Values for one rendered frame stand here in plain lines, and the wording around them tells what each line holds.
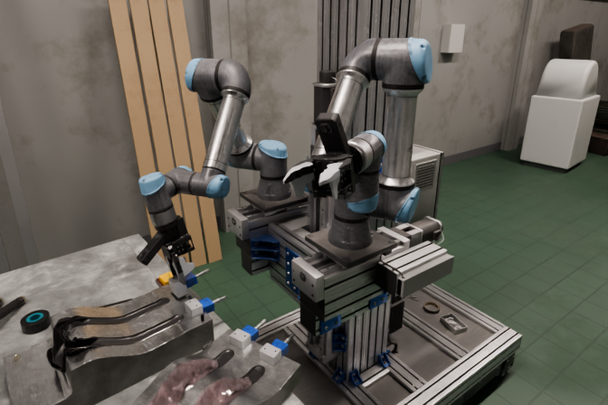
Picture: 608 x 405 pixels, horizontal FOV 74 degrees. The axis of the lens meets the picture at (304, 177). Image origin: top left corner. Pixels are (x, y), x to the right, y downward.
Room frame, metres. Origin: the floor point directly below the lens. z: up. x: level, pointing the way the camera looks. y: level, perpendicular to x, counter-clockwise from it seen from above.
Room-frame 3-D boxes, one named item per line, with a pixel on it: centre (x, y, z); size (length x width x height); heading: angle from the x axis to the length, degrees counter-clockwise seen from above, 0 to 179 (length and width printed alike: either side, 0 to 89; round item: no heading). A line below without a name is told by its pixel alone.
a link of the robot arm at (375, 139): (0.93, -0.15, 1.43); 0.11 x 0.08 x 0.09; 151
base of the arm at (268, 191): (1.63, 0.13, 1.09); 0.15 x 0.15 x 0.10
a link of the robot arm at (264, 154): (1.63, 0.14, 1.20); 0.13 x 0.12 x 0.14; 70
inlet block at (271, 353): (0.92, 0.07, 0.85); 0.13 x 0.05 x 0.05; 147
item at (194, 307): (1.07, 0.30, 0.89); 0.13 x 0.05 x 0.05; 130
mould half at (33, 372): (0.94, 0.55, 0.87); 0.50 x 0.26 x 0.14; 130
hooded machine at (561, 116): (5.36, -3.45, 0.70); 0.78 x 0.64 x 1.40; 127
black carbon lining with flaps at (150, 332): (0.94, 0.53, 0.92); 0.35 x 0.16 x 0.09; 130
